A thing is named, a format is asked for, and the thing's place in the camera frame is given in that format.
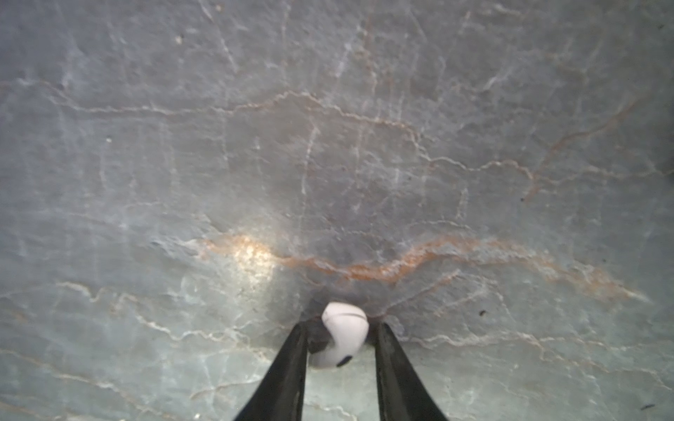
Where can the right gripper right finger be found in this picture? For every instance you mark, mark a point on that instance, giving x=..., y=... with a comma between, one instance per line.
x=401, y=394

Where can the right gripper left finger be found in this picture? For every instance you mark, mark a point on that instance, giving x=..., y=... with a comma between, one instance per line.
x=280, y=395

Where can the white earbud one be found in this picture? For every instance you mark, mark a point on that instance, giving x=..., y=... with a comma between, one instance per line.
x=348, y=327

